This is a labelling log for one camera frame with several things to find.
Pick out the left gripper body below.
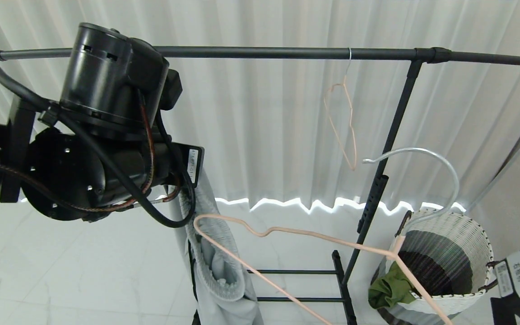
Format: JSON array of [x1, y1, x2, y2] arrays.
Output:
[[21, 128, 204, 222]]

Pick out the pale grey shorts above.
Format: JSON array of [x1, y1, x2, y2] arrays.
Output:
[[176, 169, 265, 325]]

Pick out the pink clothes hanger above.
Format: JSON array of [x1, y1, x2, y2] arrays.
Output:
[[193, 147, 462, 325], [323, 47, 358, 172]]

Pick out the black clothes rack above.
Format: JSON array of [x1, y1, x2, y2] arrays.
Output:
[[0, 45, 520, 325]]

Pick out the white laundry basket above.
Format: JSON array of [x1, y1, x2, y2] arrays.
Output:
[[368, 209, 495, 325]]

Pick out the white curtain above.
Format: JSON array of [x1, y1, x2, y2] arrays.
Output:
[[0, 0, 520, 214]]

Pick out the green garment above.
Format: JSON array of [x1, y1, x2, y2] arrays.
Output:
[[368, 261, 418, 310]]

